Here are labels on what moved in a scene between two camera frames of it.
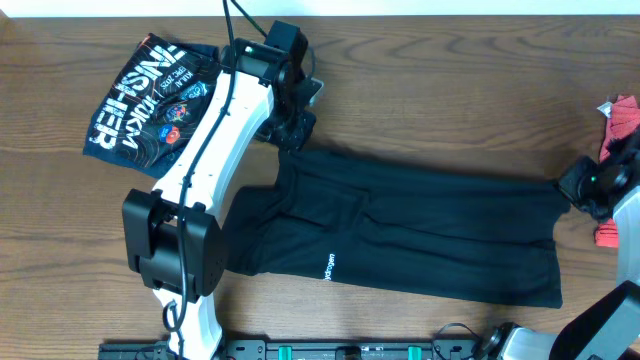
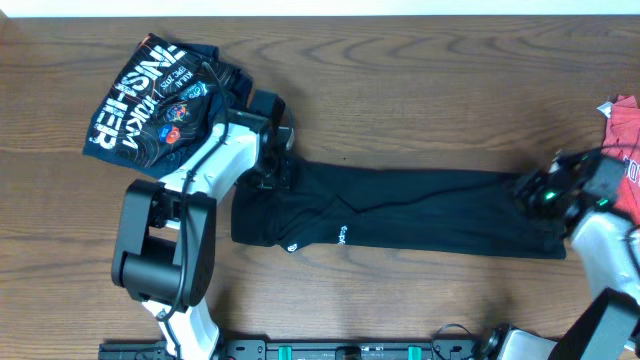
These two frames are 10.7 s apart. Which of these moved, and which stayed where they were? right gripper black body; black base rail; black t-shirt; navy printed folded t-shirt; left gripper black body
Moved: left gripper black body; black t-shirt; right gripper black body
Stayed: navy printed folded t-shirt; black base rail
